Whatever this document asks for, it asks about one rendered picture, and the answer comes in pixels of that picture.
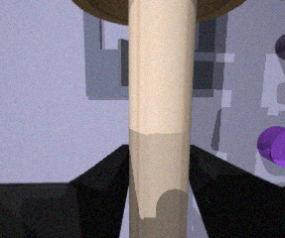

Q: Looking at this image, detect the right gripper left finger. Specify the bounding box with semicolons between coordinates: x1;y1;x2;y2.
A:
0;145;129;238

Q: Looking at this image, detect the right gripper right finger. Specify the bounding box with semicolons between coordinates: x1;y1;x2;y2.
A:
189;145;285;238

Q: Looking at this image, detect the purple cylinder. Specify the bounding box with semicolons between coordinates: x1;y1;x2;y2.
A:
257;126;285;168

